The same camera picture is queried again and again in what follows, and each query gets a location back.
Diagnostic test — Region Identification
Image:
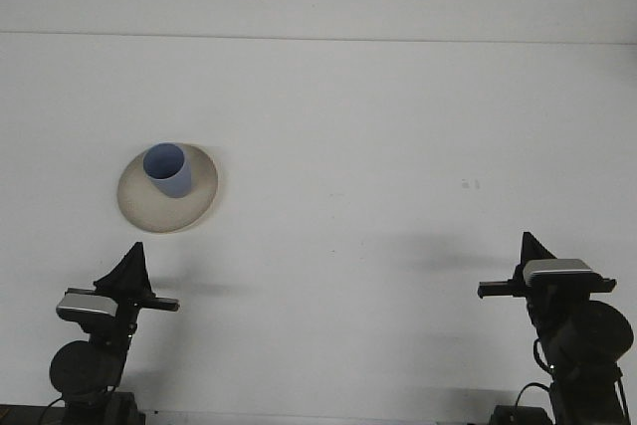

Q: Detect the pale blue cup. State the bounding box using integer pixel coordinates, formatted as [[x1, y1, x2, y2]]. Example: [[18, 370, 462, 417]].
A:
[[142, 141, 194, 200]]

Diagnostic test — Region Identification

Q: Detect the pale round plate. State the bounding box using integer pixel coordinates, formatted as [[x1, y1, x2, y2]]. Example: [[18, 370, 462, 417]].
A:
[[116, 143, 220, 235]]

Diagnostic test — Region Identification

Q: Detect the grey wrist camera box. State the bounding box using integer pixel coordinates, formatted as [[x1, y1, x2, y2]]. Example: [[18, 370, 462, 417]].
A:
[[521, 258, 597, 293], [55, 292, 120, 322]]

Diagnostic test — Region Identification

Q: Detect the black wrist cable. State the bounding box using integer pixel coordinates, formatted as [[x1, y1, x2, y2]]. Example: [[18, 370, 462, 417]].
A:
[[531, 337, 553, 371]]

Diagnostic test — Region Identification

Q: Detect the thin black base cable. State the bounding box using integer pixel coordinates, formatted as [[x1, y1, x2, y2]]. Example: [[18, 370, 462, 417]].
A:
[[513, 382, 551, 411], [41, 396, 69, 425]]

